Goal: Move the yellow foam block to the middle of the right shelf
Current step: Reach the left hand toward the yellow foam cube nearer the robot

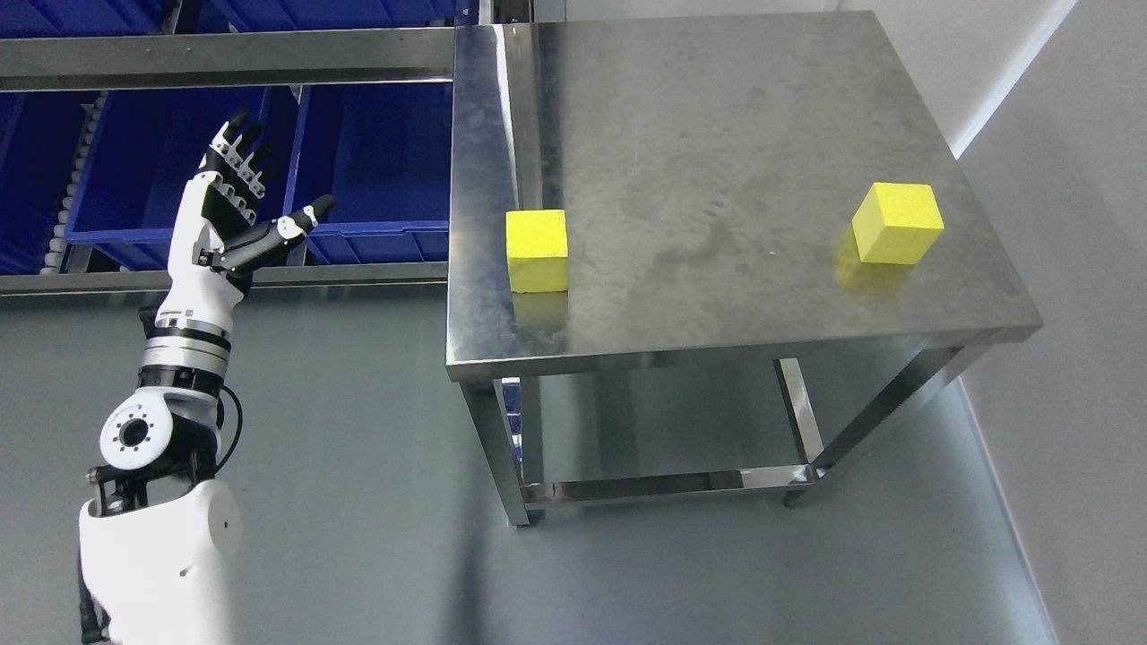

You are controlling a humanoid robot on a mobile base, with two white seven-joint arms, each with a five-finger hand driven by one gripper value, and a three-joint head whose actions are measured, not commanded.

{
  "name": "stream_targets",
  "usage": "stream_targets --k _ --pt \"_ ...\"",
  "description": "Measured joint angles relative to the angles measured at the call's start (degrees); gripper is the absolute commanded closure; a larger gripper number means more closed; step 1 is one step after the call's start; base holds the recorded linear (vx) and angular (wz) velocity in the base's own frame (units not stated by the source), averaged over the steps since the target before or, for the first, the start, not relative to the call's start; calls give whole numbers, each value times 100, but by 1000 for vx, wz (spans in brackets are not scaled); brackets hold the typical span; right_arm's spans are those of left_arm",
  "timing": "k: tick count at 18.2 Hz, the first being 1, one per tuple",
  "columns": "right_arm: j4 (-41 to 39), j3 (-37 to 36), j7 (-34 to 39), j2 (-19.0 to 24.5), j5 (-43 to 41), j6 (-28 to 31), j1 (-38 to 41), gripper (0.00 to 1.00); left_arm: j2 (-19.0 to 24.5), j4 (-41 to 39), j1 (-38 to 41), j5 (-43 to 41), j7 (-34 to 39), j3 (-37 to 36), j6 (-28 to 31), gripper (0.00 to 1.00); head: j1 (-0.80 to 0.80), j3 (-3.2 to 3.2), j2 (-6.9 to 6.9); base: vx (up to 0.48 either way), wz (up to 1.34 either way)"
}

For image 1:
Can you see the blue bin lower left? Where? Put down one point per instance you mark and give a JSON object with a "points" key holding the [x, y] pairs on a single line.
{"points": [[39, 133]]}

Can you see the blue bin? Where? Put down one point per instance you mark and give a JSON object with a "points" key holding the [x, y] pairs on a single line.
{"points": [[266, 16], [39, 133], [60, 19], [147, 143], [384, 152]]}

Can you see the blue bin upper right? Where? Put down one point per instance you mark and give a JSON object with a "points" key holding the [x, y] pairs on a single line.
{"points": [[266, 16]]}

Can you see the yellow foam block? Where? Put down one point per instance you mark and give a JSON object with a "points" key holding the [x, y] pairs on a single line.
{"points": [[536, 251], [897, 223]]}

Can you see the blue bin upper left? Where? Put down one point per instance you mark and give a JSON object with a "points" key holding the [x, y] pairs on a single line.
{"points": [[60, 19]]}

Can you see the metal shelf rack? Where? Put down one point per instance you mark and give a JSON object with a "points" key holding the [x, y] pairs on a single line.
{"points": [[178, 61]]}

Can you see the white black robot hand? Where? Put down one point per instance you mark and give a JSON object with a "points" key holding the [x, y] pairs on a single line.
{"points": [[217, 243]]}

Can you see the stainless steel table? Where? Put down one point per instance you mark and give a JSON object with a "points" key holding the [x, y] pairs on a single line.
{"points": [[709, 169]]}

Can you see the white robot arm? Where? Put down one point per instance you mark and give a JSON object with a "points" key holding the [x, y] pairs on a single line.
{"points": [[159, 539]]}

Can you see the blue bin lower right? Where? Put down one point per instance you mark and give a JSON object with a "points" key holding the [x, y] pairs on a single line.
{"points": [[384, 152]]}

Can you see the blue bin lower middle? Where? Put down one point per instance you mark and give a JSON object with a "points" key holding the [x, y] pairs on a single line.
{"points": [[147, 143]]}

